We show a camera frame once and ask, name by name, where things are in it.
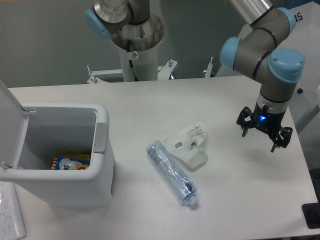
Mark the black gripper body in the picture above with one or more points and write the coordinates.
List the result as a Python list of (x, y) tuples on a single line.
[(266, 122)]

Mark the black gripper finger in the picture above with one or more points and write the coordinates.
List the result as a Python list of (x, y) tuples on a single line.
[(244, 120), (281, 138)]

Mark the clear plastic wrapper bag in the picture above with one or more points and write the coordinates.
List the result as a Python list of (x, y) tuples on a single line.
[(187, 146)]

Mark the clear crushed plastic bottle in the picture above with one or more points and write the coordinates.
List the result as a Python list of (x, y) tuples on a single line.
[(179, 181)]

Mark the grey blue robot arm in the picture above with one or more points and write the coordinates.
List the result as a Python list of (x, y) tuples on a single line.
[(106, 17)]

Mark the white open trash can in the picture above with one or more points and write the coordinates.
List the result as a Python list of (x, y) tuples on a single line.
[(32, 134)]

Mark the white umbrella with lettering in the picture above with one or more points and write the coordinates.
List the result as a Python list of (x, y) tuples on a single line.
[(259, 56)]

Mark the black device at edge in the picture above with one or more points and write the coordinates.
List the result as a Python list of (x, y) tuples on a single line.
[(311, 212)]

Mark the colourful snack packet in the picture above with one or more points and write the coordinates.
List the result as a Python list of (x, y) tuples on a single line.
[(71, 160)]

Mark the white metal mounting frame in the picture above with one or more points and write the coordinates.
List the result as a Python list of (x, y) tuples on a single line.
[(134, 72)]

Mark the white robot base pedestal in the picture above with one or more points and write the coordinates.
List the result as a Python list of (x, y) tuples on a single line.
[(139, 43)]

